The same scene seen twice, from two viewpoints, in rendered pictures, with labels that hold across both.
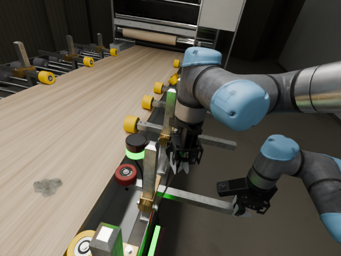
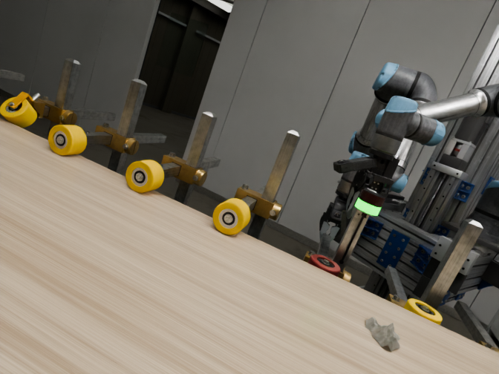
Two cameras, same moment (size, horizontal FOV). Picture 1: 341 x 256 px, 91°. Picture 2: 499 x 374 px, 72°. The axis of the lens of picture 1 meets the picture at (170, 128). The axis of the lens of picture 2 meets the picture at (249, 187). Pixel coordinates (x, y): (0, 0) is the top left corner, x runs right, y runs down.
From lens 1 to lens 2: 1.15 m
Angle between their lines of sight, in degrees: 79
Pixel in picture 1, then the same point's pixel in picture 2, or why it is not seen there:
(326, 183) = not seen: hidden behind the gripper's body
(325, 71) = (424, 110)
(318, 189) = not seen: hidden behind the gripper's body
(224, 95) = (441, 128)
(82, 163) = (324, 295)
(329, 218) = (398, 182)
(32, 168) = (360, 357)
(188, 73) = (412, 117)
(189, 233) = not seen: outside the picture
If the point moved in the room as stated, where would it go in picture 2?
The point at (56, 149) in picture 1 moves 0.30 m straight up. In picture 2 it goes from (299, 323) to (378, 156)
